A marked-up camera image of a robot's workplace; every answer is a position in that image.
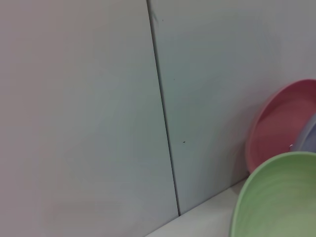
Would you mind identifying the green plate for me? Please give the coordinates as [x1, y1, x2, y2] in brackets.
[229, 151, 316, 237]

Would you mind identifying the pink plate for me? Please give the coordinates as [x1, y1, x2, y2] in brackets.
[245, 79, 316, 175]

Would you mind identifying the purple plate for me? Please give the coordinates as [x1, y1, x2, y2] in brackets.
[297, 114, 316, 153]

